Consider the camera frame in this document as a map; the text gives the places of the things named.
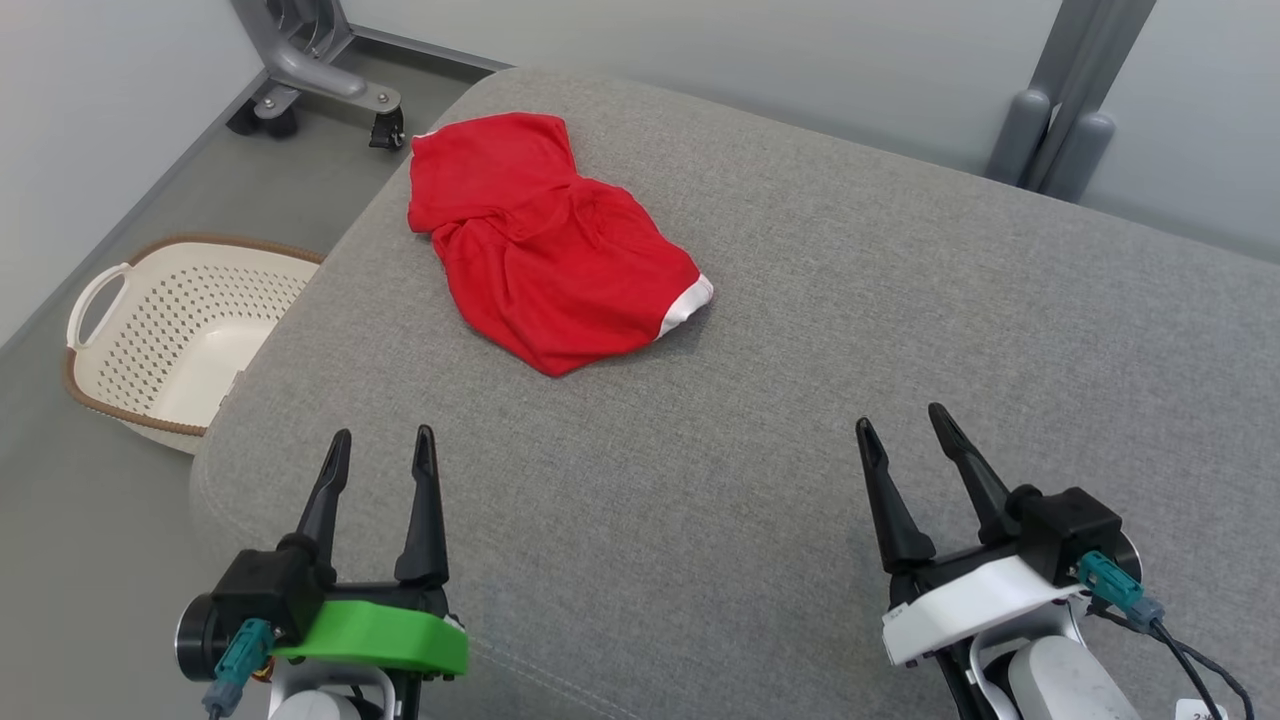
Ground grey double partition post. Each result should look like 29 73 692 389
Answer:
984 0 1158 203

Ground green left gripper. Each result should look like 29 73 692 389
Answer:
268 424 471 703

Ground cream perforated laundry basket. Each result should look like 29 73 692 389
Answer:
62 234 325 457

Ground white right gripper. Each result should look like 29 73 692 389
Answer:
854 402 1089 693

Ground grey wheeled metal stand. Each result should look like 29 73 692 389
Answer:
224 0 408 153

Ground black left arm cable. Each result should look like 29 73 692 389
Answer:
200 617 277 720

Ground red shorts with white stripe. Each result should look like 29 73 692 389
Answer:
406 111 715 379

